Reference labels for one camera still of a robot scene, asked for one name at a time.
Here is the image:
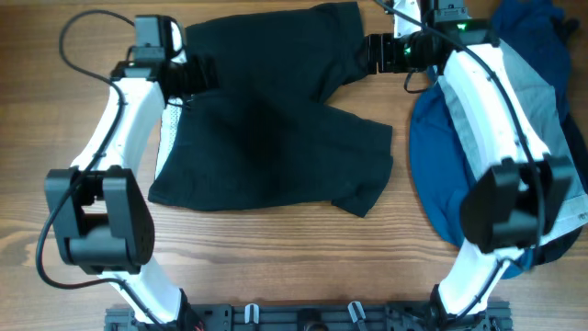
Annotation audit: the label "black shorts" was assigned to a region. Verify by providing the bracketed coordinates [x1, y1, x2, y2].
[148, 2, 393, 217]

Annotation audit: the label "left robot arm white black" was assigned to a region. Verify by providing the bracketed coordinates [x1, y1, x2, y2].
[35, 54, 206, 330]

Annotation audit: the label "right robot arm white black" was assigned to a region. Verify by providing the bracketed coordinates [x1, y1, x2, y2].
[368, 1, 575, 330]

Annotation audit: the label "blue garment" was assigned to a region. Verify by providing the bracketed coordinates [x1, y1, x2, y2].
[408, 63, 534, 280]

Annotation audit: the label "light denim shorts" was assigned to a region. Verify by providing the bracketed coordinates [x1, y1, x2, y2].
[437, 41, 587, 245]

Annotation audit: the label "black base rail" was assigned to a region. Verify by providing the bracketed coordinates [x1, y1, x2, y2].
[104, 302, 514, 331]

